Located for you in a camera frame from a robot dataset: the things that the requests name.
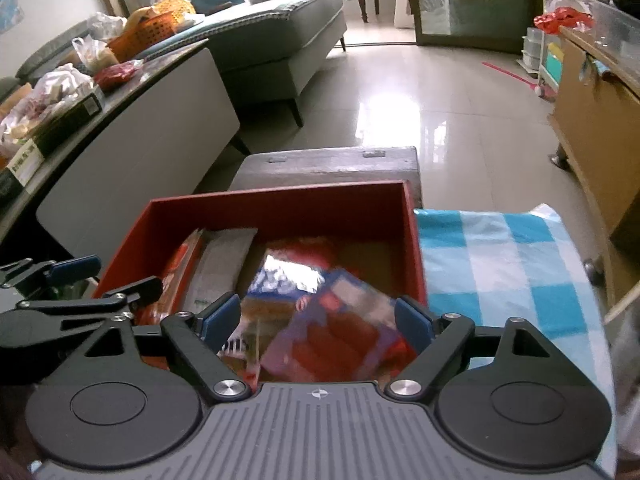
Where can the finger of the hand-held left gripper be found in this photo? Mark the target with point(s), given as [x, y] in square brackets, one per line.
[75, 266]
[115, 300]

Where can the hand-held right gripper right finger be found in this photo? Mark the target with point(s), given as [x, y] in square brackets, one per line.
[412, 320]

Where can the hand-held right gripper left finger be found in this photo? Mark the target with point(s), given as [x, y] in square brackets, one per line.
[220, 317]

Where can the long white packet green label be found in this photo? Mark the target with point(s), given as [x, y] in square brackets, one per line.
[220, 265]

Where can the long red snack box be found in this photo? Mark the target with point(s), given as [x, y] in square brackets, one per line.
[175, 275]

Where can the red purple snack packet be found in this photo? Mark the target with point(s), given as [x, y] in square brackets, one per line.
[340, 330]

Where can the silver blue snack packet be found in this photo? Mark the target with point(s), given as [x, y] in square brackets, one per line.
[285, 277]

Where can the red cardboard box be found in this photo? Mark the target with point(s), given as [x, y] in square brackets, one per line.
[280, 205]

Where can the blue checkered tablecloth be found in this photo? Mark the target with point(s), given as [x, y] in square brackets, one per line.
[500, 270]

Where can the grey side cabinet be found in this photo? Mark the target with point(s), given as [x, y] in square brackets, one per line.
[150, 150]

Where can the long black box white label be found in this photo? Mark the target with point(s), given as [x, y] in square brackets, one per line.
[65, 122]

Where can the crumpled white plastic bag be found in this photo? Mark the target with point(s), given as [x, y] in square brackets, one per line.
[45, 95]

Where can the dark wooden stool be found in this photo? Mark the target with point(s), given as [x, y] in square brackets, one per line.
[325, 165]

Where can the red flat packet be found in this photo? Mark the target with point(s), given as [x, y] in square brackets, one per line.
[117, 75]

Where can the orange plastic basket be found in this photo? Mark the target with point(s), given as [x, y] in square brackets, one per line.
[142, 37]

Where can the knotted white plastic bag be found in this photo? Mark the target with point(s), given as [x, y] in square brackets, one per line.
[107, 25]

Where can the wooden cabinet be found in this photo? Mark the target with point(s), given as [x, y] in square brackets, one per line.
[595, 120]

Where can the yellow plastic basket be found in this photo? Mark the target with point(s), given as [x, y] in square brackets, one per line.
[175, 7]

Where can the grey sofa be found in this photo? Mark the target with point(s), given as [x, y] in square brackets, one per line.
[280, 45]

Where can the teal box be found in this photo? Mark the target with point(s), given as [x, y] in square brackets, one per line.
[553, 62]

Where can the stacked plastic containers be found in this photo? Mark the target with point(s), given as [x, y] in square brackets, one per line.
[531, 50]

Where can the teal cushion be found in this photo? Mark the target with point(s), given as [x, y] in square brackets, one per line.
[217, 2]

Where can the glass sliding door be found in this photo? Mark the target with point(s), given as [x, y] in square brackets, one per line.
[475, 5]

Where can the red foil bag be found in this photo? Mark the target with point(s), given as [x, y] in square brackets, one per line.
[562, 20]

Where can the clear plastic tray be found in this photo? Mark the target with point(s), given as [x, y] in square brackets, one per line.
[617, 25]

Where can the blue wall poster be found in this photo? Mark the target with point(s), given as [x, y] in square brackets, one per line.
[10, 2]

